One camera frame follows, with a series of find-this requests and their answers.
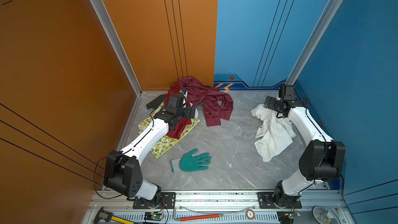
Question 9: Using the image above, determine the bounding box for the white cloth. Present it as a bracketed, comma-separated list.
[251, 104, 296, 162]

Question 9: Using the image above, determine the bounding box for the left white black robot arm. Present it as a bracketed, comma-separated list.
[103, 89, 196, 206]

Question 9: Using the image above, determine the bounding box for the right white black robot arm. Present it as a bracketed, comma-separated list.
[264, 96, 346, 208]

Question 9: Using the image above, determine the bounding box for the red cloth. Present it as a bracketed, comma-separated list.
[164, 89, 192, 140]

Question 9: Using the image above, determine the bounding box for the lemon print cloth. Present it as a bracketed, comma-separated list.
[138, 103, 200, 159]

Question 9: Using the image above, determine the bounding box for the dark grey cloth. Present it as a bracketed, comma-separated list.
[146, 94, 167, 110]

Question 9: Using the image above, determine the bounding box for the maroon shirt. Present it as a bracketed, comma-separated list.
[174, 76, 234, 127]

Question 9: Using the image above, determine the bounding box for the green work glove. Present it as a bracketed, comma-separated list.
[171, 149, 211, 173]

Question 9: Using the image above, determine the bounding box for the left green circuit board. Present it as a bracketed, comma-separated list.
[144, 212, 164, 223]

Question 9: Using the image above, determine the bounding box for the round red white sticker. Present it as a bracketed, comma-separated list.
[246, 209, 255, 220]

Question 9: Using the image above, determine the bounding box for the right small circuit board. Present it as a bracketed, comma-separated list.
[285, 212, 301, 219]

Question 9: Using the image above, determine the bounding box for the round metal disc part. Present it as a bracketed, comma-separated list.
[312, 206, 338, 224]

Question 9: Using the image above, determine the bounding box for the yellow tape measure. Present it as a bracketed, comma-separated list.
[111, 216, 135, 224]

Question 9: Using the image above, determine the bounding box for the digital caliper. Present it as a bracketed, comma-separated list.
[92, 207, 114, 224]

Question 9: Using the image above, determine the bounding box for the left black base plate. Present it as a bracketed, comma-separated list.
[133, 192, 176, 209]

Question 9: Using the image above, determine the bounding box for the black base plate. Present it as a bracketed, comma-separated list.
[257, 191, 302, 209]
[133, 192, 176, 209]

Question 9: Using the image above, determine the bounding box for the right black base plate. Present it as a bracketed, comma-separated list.
[257, 191, 302, 209]

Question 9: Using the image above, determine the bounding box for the red handled allen key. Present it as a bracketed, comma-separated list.
[173, 208, 225, 222]

